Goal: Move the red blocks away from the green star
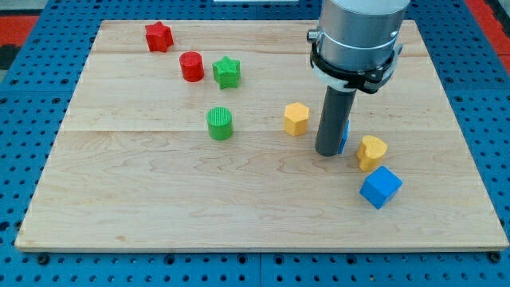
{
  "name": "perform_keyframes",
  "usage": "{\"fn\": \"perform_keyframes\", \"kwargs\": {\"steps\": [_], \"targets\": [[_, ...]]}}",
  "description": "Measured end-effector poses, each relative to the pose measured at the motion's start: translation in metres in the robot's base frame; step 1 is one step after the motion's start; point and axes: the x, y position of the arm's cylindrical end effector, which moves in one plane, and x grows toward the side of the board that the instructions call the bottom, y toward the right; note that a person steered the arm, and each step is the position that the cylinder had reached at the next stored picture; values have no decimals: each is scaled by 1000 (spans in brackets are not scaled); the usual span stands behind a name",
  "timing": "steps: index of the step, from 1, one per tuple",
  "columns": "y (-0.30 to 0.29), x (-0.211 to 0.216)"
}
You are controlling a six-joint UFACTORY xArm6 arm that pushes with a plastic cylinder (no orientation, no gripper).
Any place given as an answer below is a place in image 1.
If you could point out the blue cube block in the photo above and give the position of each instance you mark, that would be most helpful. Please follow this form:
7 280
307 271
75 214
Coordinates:
380 187

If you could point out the yellow hexagon block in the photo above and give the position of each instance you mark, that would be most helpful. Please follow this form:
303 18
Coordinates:
296 117

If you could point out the red cylinder block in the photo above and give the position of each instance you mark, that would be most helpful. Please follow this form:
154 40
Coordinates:
191 66

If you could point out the green cylinder block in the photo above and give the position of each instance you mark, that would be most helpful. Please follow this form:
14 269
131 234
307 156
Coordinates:
219 121

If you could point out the yellow heart block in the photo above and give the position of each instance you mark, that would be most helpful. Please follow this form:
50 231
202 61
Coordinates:
370 153

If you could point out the red star block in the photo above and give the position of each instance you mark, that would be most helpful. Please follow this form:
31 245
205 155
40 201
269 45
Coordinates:
159 37

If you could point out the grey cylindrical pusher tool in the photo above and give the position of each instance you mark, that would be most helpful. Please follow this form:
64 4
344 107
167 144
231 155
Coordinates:
335 113

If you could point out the green star block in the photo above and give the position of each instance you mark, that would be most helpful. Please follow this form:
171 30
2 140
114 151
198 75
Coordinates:
227 72

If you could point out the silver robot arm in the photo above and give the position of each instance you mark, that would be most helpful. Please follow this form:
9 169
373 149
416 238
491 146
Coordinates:
354 44

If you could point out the blue block behind pusher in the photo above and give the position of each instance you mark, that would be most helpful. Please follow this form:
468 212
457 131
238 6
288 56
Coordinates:
344 138

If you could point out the wooden board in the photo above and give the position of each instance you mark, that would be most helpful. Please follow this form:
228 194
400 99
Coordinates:
133 168

